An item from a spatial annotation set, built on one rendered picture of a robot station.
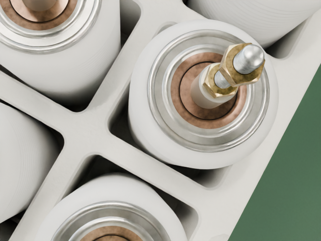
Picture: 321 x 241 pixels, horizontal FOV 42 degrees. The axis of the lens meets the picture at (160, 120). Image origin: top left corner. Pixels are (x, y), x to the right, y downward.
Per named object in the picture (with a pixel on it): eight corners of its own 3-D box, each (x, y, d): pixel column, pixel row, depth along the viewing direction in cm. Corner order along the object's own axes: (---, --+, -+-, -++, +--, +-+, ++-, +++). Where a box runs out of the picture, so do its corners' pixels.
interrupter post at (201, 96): (230, 106, 26) (245, 99, 23) (192, 114, 26) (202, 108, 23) (221, 69, 26) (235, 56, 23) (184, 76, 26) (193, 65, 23)
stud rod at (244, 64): (225, 88, 24) (271, 57, 17) (212, 98, 24) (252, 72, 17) (214, 74, 24) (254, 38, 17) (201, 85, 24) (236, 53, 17)
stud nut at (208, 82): (243, 86, 23) (247, 83, 22) (219, 105, 22) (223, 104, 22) (220, 58, 23) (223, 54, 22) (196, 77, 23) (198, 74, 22)
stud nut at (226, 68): (266, 72, 19) (273, 68, 18) (238, 95, 19) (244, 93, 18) (239, 38, 19) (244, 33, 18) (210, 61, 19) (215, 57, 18)
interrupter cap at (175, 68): (278, 138, 26) (283, 138, 25) (160, 164, 25) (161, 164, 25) (251, 22, 27) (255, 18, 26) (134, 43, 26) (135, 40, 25)
